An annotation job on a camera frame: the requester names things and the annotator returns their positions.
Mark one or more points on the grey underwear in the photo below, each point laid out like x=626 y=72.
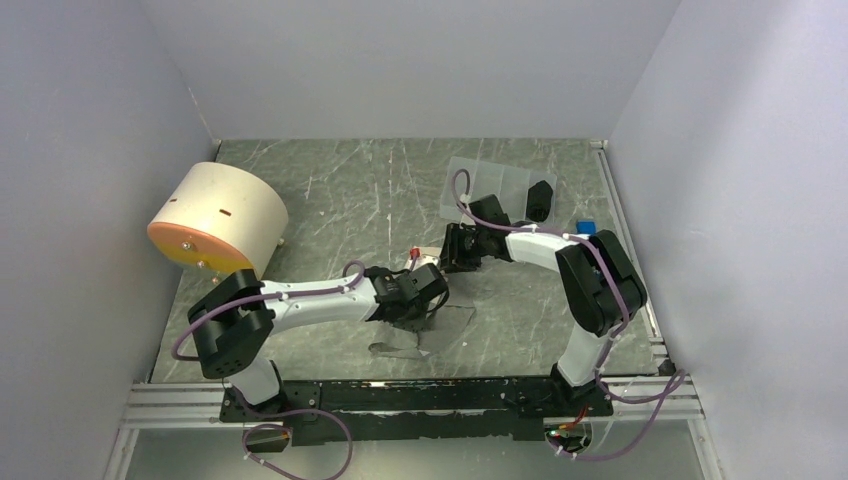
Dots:
x=422 y=337

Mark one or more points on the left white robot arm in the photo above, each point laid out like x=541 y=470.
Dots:
x=229 y=326

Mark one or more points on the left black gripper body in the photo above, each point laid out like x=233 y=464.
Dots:
x=415 y=319

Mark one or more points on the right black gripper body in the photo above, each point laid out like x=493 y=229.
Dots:
x=481 y=247

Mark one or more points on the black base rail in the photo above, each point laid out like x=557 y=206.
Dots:
x=518 y=407

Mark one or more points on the blue small block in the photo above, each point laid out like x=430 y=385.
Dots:
x=586 y=227

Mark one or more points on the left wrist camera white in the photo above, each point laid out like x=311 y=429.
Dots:
x=419 y=256

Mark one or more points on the cream cylindrical drum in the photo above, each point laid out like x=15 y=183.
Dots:
x=221 y=219

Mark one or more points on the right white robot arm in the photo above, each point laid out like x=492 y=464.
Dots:
x=601 y=284

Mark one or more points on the clear plastic organizer box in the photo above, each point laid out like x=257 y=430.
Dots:
x=508 y=183

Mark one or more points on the black striped underwear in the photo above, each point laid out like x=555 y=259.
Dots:
x=539 y=201

